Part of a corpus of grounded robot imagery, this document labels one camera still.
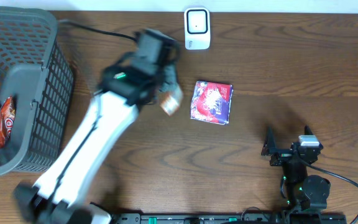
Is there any orange tissue pack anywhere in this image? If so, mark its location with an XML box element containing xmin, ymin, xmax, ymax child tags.
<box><xmin>160</xmin><ymin>86</ymin><xmax>183</xmax><ymax>116</ymax></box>

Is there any purple red snack packet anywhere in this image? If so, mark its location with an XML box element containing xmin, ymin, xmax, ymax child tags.
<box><xmin>190</xmin><ymin>81</ymin><xmax>233</xmax><ymax>125</ymax></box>

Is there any orange red snack bar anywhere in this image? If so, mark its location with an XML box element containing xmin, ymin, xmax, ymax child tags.
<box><xmin>0</xmin><ymin>96</ymin><xmax>16</xmax><ymax>148</ymax></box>

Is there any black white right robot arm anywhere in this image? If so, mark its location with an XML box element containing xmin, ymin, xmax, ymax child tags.
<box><xmin>261</xmin><ymin>126</ymin><xmax>331</xmax><ymax>212</ymax></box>

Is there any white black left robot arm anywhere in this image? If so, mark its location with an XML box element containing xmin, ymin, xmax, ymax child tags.
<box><xmin>13</xmin><ymin>29</ymin><xmax>180</xmax><ymax>223</ymax></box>

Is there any white barcode scanner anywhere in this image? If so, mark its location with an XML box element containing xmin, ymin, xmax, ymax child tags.
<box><xmin>184</xmin><ymin>7</ymin><xmax>211</xmax><ymax>50</ymax></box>

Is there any grey plastic basket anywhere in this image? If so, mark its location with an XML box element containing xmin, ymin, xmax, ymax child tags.
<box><xmin>0</xmin><ymin>6</ymin><xmax>75</xmax><ymax>175</ymax></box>

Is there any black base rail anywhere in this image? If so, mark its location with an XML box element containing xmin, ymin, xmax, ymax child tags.
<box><xmin>110</xmin><ymin>211</ymin><xmax>347</xmax><ymax>224</ymax></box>

